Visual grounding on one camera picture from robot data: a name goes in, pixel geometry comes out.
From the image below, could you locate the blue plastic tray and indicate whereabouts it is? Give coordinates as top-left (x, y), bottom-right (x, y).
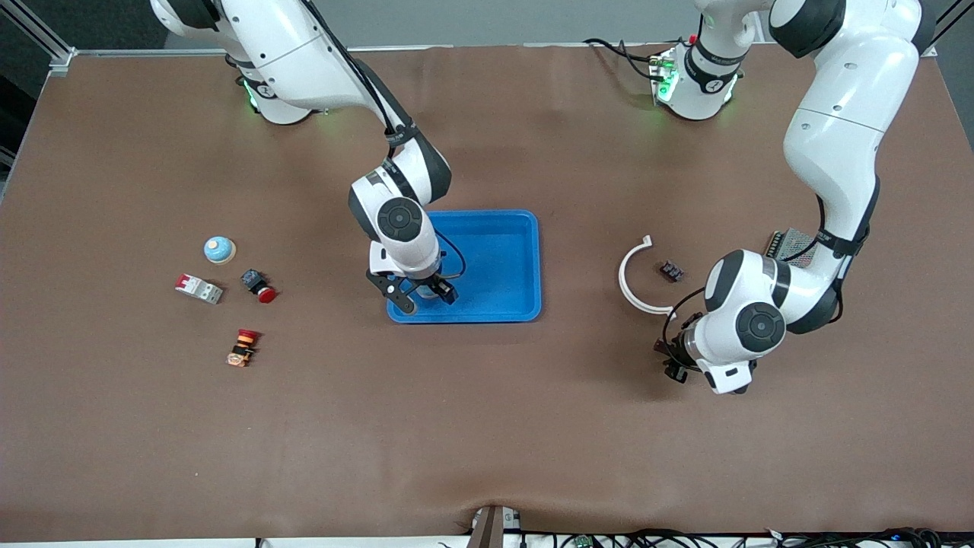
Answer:
top-left (387, 210), bottom-right (543, 324)

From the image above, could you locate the black red push button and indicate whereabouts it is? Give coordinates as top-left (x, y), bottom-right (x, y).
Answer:
top-left (240, 269), bottom-right (277, 304)

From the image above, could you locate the brown table mat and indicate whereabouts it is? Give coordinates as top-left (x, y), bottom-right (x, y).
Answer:
top-left (0, 40), bottom-right (974, 543)

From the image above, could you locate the metal mesh power supply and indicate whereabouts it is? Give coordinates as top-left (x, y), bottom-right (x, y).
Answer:
top-left (764, 227), bottom-right (821, 264)

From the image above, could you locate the white red circuit breaker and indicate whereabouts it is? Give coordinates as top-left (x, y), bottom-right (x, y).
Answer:
top-left (174, 274), bottom-right (224, 305)

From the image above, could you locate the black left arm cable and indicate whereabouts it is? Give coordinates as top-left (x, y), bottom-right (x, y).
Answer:
top-left (660, 175), bottom-right (883, 345)

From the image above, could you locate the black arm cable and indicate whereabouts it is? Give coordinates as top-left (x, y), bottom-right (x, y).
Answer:
top-left (304, 0), bottom-right (466, 281)
top-left (660, 175), bottom-right (883, 345)

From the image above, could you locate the white half-ring pipe clamp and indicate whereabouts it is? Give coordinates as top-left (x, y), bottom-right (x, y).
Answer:
top-left (618, 235), bottom-right (677, 321)

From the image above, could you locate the red orange button switch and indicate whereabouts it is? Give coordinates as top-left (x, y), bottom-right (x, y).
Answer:
top-left (226, 329), bottom-right (262, 368)

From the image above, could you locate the black cable bundle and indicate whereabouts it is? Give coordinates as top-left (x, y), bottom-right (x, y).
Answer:
top-left (438, 527), bottom-right (974, 548)

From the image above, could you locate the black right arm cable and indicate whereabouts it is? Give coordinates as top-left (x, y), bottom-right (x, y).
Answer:
top-left (304, 0), bottom-right (466, 281)

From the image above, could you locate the brown camera mount post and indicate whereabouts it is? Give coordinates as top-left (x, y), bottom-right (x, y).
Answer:
top-left (466, 505), bottom-right (523, 548)

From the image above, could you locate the black left base cable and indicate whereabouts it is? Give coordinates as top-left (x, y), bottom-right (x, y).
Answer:
top-left (584, 37), bottom-right (663, 81)

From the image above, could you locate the aluminium table rail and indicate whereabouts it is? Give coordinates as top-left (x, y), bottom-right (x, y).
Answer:
top-left (72, 40), bottom-right (925, 58)

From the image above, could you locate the aluminium frame corner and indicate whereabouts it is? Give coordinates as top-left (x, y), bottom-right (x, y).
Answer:
top-left (0, 0), bottom-right (78, 77)
top-left (921, 0), bottom-right (974, 59)

